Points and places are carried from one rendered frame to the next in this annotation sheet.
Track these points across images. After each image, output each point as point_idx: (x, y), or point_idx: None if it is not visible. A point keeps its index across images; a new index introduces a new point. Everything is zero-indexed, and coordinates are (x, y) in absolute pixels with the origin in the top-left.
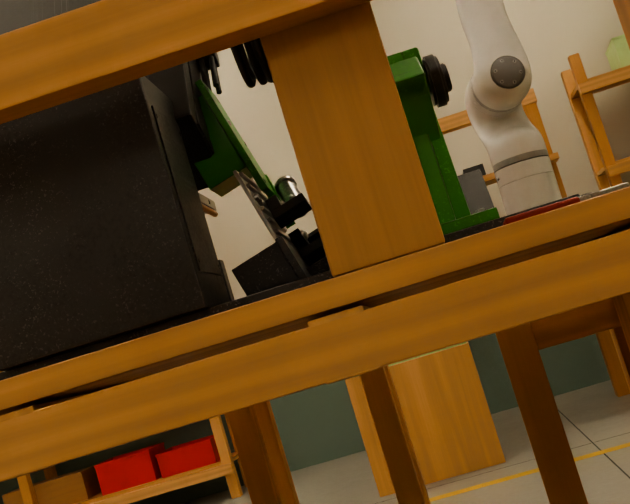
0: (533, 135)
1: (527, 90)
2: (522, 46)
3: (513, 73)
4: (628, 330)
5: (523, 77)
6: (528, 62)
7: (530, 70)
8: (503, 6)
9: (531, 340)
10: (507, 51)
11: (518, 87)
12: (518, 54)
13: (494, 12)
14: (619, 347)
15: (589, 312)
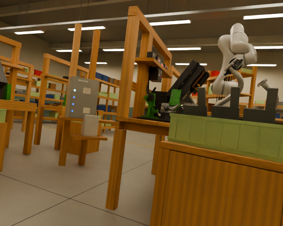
0: (217, 102)
1: (215, 91)
2: (218, 80)
3: (211, 87)
4: None
5: (212, 89)
6: (214, 84)
7: (214, 87)
8: (224, 67)
9: None
10: (214, 81)
11: (212, 91)
12: (214, 82)
13: (221, 70)
14: None
15: None
